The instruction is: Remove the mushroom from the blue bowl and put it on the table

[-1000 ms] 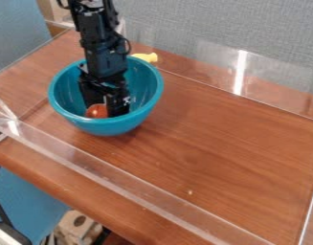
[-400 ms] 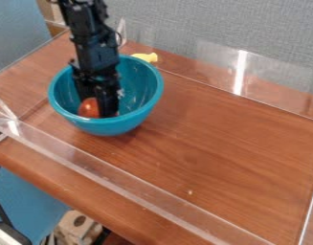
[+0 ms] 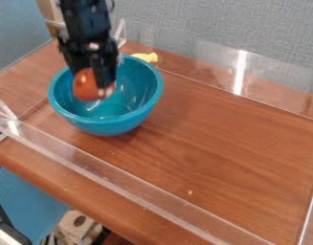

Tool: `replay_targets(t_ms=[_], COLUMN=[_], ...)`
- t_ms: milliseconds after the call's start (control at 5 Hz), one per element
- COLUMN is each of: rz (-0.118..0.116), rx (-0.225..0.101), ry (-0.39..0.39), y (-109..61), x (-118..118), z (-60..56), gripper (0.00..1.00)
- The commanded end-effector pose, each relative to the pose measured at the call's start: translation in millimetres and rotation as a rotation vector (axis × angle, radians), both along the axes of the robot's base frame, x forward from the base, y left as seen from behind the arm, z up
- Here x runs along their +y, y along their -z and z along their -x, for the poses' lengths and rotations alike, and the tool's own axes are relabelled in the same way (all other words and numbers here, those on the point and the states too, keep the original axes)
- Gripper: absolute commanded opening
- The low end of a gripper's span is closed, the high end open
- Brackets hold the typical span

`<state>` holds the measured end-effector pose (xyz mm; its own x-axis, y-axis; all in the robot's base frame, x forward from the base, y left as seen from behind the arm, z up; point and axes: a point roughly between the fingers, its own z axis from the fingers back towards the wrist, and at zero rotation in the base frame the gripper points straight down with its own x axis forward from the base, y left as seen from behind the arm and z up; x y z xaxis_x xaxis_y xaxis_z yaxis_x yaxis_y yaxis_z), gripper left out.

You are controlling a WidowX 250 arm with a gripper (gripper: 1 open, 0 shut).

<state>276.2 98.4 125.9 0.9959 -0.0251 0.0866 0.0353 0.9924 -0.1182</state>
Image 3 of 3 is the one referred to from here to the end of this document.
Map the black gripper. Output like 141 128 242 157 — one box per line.
56 31 119 93

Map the brown capped toy mushroom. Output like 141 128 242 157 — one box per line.
72 68 115 101

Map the blue plastic bowl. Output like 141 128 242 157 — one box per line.
47 56 165 136

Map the clear acrylic front barrier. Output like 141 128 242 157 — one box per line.
0 99 273 245

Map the white block with hole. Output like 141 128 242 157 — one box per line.
55 210 102 245

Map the yellow toy object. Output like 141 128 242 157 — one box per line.
131 53 158 63

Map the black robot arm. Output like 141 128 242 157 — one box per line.
56 0 119 96

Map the clear acrylic corner bracket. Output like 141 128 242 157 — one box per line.
114 18 129 48

